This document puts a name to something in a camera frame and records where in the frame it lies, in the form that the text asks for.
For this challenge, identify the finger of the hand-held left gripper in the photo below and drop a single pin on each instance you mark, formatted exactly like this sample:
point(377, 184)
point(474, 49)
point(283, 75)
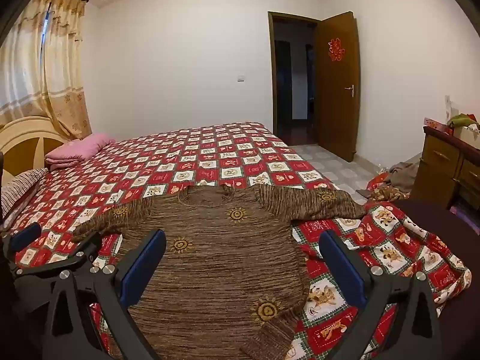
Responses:
point(26, 237)
point(84, 247)

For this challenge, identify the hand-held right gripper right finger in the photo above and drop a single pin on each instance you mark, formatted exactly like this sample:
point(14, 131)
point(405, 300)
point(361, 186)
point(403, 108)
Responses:
point(343, 266)

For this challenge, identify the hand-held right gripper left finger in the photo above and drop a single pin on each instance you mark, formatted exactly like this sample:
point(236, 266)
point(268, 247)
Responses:
point(144, 262)

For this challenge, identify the brown knitted sweater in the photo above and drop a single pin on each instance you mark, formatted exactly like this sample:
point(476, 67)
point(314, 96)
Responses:
point(225, 270)

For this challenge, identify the striped pillow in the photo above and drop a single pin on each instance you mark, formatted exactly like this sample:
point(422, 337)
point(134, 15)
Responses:
point(20, 185)

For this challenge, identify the brown slipper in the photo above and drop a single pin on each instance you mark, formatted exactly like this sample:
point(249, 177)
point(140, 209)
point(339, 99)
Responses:
point(363, 193)

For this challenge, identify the red plastic bag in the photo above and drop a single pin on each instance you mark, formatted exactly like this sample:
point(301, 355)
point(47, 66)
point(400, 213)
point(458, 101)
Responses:
point(377, 183)

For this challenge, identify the cream wooden headboard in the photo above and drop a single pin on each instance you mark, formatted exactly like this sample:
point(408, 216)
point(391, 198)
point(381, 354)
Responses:
point(22, 138)

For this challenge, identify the pink folded blanket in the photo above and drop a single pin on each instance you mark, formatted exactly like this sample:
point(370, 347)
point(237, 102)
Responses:
point(80, 148)

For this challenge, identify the grey-brown cloth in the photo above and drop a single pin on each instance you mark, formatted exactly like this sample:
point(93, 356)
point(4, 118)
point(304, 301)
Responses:
point(405, 172)

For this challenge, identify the dark maroon cloth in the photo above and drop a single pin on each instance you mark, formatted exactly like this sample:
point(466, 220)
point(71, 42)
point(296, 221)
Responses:
point(461, 240)

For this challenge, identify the brown wooden dresser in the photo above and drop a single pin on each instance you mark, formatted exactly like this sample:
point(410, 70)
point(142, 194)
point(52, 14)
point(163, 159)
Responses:
point(438, 165)

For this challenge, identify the red checked printed bed cover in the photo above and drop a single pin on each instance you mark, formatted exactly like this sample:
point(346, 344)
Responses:
point(240, 157)

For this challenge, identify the brown wooden door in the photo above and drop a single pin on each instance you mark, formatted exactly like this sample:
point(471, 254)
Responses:
point(337, 112)

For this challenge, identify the beige patterned curtain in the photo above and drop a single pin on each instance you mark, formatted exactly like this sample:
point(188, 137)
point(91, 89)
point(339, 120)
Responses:
point(63, 82)

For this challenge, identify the pink box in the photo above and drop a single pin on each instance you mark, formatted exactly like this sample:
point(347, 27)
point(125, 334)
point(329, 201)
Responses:
point(437, 123)

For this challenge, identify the white box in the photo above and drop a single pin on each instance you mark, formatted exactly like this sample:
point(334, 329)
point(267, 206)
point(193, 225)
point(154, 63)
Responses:
point(467, 132)

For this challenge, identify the green cloth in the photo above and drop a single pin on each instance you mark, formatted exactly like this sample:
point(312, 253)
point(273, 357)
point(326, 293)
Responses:
point(461, 120)

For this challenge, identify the window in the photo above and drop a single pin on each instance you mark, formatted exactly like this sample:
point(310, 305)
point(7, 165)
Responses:
point(44, 26)

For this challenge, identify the red paper door decoration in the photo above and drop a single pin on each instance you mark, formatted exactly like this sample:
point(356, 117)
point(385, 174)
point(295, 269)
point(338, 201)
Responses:
point(335, 49)

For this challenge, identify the dark wooden door frame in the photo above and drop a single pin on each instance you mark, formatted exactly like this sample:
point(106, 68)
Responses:
point(270, 82)

